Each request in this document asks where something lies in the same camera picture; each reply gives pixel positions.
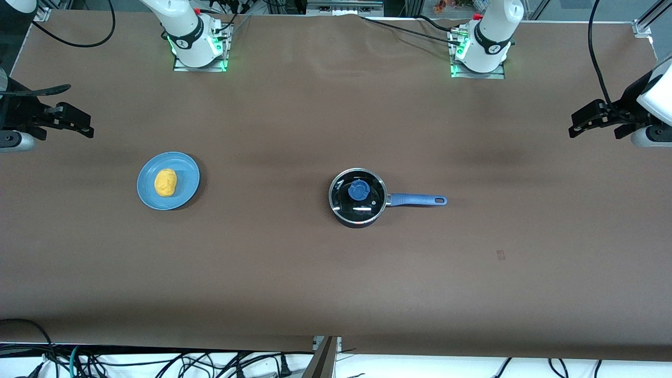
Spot brown table cover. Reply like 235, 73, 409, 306
0, 9, 672, 363

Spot glass lid with blue knob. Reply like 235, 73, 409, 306
329, 168, 388, 224

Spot yellow potato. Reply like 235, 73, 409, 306
154, 168, 180, 198

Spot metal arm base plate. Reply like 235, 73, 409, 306
449, 26, 506, 80
173, 24, 232, 72

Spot black pot with blue handle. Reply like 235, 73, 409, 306
329, 167, 448, 228

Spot aluminium frame profile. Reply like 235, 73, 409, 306
632, 0, 672, 37

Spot grey metal table leg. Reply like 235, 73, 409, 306
301, 336, 342, 378

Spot orange small object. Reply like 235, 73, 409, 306
433, 0, 476, 14

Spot black cables at arm base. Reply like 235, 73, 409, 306
202, 4, 254, 33

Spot blue round plate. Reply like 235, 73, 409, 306
137, 152, 201, 211

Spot black cable along right arm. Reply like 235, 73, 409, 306
30, 0, 117, 49

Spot short black base cable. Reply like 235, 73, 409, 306
412, 13, 464, 34

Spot long black base cable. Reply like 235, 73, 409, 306
359, 15, 466, 47

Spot grey metal box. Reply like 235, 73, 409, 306
307, 0, 384, 16

